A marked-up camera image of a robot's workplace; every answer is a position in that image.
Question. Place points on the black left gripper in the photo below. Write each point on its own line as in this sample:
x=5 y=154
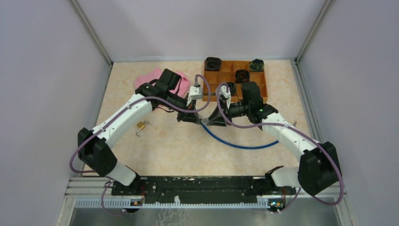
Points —
x=188 y=117

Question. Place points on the pink cloth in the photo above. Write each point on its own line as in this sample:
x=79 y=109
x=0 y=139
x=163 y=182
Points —
x=156 y=73

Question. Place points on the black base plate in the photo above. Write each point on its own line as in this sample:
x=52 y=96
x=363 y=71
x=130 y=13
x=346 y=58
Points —
x=202 y=189

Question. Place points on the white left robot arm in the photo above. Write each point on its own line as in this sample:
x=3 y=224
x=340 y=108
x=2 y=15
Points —
x=95 y=145

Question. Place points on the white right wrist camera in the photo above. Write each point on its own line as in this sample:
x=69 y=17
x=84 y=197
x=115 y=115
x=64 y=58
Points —
x=224 y=92

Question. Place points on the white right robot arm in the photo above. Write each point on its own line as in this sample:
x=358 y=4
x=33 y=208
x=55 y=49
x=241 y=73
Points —
x=318 y=164

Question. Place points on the wooden compartment tray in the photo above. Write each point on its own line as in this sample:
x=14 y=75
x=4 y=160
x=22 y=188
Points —
x=227 y=74

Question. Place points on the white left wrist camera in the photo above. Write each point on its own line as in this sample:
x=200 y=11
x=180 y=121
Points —
x=195 y=92

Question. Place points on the brass padlock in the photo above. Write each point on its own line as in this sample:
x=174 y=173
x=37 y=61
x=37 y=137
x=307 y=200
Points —
x=141 y=125

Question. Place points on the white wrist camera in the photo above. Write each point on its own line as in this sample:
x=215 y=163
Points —
x=195 y=92
x=224 y=92

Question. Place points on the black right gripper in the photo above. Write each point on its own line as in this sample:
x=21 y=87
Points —
x=217 y=119

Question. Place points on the grey slotted cable duct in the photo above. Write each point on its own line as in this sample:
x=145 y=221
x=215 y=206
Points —
x=261 y=202

